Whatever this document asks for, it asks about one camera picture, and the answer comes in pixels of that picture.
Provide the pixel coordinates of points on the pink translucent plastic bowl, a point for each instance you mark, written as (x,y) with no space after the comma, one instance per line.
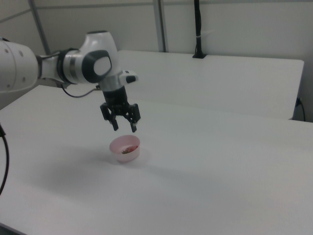
(127,156)

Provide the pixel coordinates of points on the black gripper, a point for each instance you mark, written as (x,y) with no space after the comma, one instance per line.
(114,98)

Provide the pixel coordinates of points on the white desk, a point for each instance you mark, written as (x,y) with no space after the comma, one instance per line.
(207,83)

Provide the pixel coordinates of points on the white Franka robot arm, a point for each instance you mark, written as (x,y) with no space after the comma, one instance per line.
(22,66)

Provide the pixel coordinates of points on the red strawberry with green leaves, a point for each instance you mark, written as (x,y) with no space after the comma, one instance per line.
(129,149)

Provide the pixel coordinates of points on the grey metal frame post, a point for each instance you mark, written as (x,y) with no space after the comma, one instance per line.
(161,24)
(41,31)

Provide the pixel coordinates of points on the black pole with clamp base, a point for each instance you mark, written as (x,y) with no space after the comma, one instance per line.
(198,24)

